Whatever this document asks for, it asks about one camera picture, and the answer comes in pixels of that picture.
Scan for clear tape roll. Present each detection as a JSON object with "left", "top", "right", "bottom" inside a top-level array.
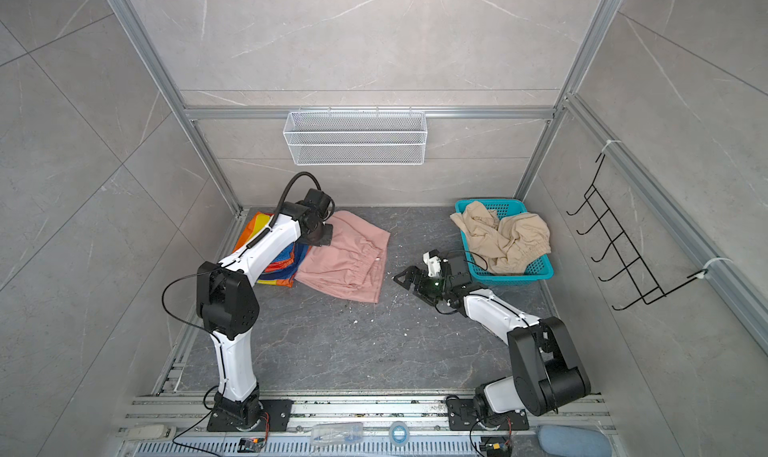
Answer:
[{"left": 388, "top": 421, "right": 410, "bottom": 447}]

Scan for rainbow striped shorts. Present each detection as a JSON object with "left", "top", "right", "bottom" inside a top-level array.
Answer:
[{"left": 234, "top": 212, "right": 310, "bottom": 287}]

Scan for small circuit board left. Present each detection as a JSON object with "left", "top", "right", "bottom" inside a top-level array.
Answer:
[{"left": 237, "top": 437, "right": 267, "bottom": 453}]

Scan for clear plastic bottle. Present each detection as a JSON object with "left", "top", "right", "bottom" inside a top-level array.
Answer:
[{"left": 310, "top": 422, "right": 364, "bottom": 447}]

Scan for small circuit board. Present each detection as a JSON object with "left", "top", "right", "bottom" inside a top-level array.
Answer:
[
  {"left": 477, "top": 437, "right": 513, "bottom": 457},
  {"left": 237, "top": 437, "right": 267, "bottom": 453}
]

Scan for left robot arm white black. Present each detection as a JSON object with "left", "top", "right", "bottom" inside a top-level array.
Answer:
[{"left": 170, "top": 171, "right": 335, "bottom": 432}]

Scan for pink shorts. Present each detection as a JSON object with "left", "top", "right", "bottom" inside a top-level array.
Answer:
[{"left": 295, "top": 211, "right": 390, "bottom": 303}]

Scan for beige shorts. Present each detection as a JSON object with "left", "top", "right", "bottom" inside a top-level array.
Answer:
[{"left": 450, "top": 201, "right": 551, "bottom": 275}]

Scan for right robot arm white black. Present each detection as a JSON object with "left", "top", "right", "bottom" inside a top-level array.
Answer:
[{"left": 393, "top": 251, "right": 592, "bottom": 430}]

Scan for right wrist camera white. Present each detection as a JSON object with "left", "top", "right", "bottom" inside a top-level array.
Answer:
[{"left": 423, "top": 249, "right": 442, "bottom": 278}]

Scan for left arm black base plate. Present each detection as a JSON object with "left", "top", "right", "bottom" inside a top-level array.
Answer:
[{"left": 207, "top": 399, "right": 293, "bottom": 432}]

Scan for black wire hook rack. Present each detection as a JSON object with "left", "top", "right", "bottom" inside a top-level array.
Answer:
[{"left": 566, "top": 153, "right": 711, "bottom": 313}]

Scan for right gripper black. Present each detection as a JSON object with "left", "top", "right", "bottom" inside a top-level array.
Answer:
[{"left": 395, "top": 266, "right": 453, "bottom": 304}]

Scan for teal plastic laundry basket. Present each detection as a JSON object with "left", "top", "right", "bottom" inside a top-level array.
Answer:
[{"left": 454, "top": 198, "right": 554, "bottom": 286}]

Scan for small circuit board right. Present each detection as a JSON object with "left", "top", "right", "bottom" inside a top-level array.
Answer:
[{"left": 477, "top": 437, "right": 513, "bottom": 457}]

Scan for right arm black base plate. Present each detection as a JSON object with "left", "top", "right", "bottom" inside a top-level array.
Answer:
[{"left": 444, "top": 395, "right": 530, "bottom": 432}]

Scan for white wire mesh wall basket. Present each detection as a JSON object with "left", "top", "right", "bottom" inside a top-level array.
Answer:
[{"left": 283, "top": 110, "right": 428, "bottom": 166}]

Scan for blue grey cloth bundle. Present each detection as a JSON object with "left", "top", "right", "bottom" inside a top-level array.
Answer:
[{"left": 537, "top": 425, "right": 613, "bottom": 457}]

